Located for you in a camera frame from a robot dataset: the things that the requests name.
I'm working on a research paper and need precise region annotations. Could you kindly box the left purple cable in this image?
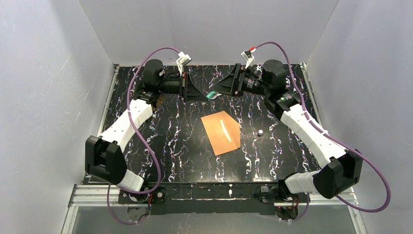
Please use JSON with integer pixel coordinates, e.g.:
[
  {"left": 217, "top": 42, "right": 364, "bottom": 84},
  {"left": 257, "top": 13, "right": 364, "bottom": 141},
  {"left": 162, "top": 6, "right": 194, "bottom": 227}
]
[{"left": 106, "top": 47, "right": 182, "bottom": 225}]

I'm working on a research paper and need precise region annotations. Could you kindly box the purple cable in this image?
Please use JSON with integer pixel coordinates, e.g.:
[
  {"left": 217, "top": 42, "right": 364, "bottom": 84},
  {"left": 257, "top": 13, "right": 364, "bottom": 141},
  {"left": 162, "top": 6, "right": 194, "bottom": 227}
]
[
  {"left": 255, "top": 41, "right": 392, "bottom": 223},
  {"left": 106, "top": 47, "right": 182, "bottom": 225}
]

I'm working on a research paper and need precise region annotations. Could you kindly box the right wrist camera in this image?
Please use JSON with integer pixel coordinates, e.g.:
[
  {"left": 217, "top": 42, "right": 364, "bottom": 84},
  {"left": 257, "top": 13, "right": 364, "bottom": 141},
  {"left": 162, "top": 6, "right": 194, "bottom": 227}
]
[{"left": 241, "top": 47, "right": 256, "bottom": 69}]

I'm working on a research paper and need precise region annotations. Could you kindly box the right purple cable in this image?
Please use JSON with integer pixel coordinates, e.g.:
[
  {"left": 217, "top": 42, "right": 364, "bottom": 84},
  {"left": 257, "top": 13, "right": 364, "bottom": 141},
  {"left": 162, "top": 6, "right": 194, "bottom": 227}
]
[{"left": 255, "top": 41, "right": 392, "bottom": 223}]

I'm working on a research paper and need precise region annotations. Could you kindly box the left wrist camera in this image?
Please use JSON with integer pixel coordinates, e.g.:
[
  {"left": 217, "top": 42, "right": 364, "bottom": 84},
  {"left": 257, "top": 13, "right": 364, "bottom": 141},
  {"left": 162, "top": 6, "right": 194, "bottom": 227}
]
[{"left": 176, "top": 51, "right": 192, "bottom": 75}]

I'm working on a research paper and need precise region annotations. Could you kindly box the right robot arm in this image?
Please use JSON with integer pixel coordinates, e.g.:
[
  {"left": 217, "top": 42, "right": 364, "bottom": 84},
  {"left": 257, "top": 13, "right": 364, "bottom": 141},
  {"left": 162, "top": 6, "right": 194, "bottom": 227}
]
[{"left": 211, "top": 59, "right": 362, "bottom": 199}]

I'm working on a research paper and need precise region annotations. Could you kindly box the aluminium front frame rail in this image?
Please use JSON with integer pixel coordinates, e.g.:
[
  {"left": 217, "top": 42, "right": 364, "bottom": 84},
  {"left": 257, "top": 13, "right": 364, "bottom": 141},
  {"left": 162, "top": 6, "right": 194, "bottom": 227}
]
[{"left": 62, "top": 183, "right": 366, "bottom": 234}]

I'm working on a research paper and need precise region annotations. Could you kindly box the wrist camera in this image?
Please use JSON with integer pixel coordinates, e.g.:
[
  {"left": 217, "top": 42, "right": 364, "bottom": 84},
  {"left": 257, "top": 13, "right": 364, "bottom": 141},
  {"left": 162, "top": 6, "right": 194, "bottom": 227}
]
[
  {"left": 241, "top": 47, "right": 256, "bottom": 69},
  {"left": 176, "top": 51, "right": 192, "bottom": 75}
]

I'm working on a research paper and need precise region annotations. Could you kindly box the tan letter paper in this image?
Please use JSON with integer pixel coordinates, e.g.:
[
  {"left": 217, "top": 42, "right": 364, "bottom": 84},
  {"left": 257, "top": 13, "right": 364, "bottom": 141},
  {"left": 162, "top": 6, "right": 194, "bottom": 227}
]
[{"left": 220, "top": 119, "right": 232, "bottom": 142}]

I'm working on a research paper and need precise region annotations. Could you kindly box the orange envelope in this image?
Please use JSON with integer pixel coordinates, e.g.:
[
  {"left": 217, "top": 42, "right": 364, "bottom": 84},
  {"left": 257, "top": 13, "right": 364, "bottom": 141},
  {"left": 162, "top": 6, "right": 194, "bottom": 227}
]
[{"left": 201, "top": 111, "right": 241, "bottom": 156}]

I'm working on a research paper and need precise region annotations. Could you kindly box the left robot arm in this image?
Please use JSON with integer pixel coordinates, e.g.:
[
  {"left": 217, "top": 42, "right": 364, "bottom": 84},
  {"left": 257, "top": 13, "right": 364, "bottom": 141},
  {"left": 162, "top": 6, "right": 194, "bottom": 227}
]
[{"left": 85, "top": 55, "right": 208, "bottom": 194}]

